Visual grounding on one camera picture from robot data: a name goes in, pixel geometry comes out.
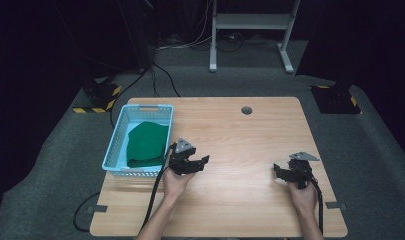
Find dark stand pole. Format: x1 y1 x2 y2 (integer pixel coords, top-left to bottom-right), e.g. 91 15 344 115
117 0 155 72

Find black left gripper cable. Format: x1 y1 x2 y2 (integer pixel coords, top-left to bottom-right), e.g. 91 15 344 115
140 143 177 232

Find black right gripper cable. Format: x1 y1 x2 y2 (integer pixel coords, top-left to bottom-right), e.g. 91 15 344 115
309 178 325 234

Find black looped floor cable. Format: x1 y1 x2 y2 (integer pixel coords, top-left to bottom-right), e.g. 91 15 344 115
72 191 101 233

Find grey tape strip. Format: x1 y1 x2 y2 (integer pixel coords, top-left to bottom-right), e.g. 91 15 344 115
324 201 349 211
86 204 109 214

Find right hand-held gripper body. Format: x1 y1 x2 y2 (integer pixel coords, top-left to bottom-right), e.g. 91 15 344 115
286 151 321 190

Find light blue plastic basket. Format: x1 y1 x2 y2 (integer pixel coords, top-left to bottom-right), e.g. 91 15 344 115
101 103 175 178

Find person's right hand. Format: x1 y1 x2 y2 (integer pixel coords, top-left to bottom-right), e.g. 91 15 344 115
286 181 319 217

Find white metal stand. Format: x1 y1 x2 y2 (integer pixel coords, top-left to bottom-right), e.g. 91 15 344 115
208 0 302 74

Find coiled black cable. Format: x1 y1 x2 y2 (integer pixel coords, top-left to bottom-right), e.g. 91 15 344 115
216 31 245 54

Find short black floor cable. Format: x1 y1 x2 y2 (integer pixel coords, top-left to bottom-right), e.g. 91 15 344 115
151 62 182 98

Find green printed t-shirt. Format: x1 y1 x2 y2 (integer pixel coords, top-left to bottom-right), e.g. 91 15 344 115
125 120 170 169

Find black yellow striped base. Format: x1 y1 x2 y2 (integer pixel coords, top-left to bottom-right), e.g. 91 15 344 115
72 78 123 114
309 84 364 116

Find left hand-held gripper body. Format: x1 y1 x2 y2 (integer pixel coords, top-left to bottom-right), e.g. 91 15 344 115
168 137 197 177

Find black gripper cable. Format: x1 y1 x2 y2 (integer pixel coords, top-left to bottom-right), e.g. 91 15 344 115
309 178 325 234
140 143 177 232

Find person's left hand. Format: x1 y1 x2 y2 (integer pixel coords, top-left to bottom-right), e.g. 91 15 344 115
161 166 195 202

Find white floor cables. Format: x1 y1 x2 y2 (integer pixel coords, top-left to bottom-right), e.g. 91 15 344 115
155 0 214 52

